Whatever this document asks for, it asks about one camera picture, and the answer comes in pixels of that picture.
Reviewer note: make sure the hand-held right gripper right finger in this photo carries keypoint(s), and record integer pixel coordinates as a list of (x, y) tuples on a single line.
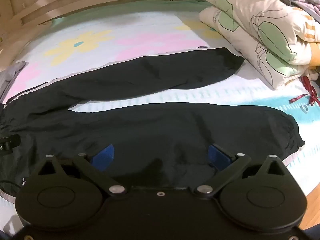
[(217, 156)]

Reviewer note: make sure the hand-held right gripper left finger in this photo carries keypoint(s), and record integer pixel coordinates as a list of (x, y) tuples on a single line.
[(103, 156)]

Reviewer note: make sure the black pants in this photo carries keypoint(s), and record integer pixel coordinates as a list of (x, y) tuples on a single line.
[(150, 127)]

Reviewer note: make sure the grey cloth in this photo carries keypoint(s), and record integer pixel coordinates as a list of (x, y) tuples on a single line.
[(10, 77)]

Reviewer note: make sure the red ribbon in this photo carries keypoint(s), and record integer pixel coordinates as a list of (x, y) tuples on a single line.
[(306, 83)]

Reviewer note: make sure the cream quilt with green print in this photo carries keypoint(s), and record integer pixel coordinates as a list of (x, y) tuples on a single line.
[(250, 30)]

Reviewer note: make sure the floral bed blanket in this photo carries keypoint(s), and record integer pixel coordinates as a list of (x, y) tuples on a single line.
[(150, 30)]

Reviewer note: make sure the yellow cloth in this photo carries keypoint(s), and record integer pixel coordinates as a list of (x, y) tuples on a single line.
[(315, 53)]

